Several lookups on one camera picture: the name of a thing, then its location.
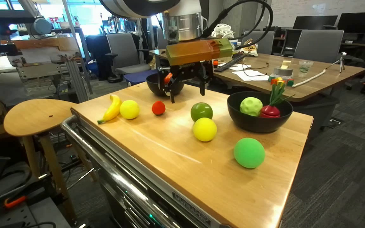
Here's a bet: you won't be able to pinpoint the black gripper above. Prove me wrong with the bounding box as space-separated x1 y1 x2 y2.
158 62 213 101

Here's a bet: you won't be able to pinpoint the yellow ball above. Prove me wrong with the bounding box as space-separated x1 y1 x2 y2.
193 117 218 141
121 100 140 120

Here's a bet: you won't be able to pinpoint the yellow banana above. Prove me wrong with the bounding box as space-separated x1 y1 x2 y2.
98 95 122 124

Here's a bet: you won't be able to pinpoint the red radish with green leaves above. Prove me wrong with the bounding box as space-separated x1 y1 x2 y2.
260 77 287 119

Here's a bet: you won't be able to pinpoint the green foam ball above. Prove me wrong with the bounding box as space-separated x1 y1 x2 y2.
234 138 267 168

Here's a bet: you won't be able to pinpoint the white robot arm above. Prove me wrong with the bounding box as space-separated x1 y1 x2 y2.
101 0 216 101

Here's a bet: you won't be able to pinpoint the black bowl far left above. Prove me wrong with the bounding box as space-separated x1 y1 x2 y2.
146 70 184 97

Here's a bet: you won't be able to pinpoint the black bowl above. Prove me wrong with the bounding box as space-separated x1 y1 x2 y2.
146 70 184 97
227 91 293 133

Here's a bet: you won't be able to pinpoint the black bowl right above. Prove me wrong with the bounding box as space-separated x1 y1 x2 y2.
227 91 293 133

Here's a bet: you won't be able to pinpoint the small red strawberry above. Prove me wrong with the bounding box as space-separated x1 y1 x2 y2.
153 101 166 115

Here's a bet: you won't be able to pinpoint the white papers on desk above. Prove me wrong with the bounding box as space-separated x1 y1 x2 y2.
230 63 269 81

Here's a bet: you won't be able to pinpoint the grey office chair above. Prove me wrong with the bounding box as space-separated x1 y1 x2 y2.
107 32 150 74

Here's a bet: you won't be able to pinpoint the coloured toy blocks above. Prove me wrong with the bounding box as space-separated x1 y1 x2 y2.
269 77 294 87

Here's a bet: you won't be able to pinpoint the wooden desk in background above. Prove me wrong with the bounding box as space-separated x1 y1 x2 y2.
150 46 365 103

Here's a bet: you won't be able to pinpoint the round wooden stool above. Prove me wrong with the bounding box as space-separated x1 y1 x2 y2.
4 98 76 221

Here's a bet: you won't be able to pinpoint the orange wrist camera block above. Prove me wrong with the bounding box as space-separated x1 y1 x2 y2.
166 38 234 65

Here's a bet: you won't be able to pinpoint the metal cart handle bar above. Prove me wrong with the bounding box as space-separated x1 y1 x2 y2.
63 116 180 228

